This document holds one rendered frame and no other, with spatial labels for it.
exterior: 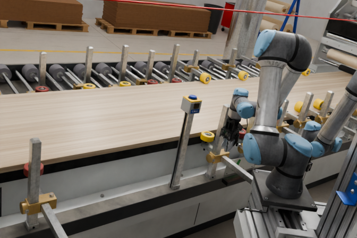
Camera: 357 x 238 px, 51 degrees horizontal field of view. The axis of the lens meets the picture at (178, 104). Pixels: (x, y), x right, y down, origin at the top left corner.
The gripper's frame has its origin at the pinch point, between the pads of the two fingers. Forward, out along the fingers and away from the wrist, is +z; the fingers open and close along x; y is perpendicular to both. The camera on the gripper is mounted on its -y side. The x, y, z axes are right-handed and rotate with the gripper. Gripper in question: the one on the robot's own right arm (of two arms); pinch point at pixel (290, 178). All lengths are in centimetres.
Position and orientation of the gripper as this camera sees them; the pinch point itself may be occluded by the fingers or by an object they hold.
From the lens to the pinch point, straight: 220.0
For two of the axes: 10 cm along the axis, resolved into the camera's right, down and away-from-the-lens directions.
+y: 5.8, 4.1, -7.1
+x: 7.9, -0.9, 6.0
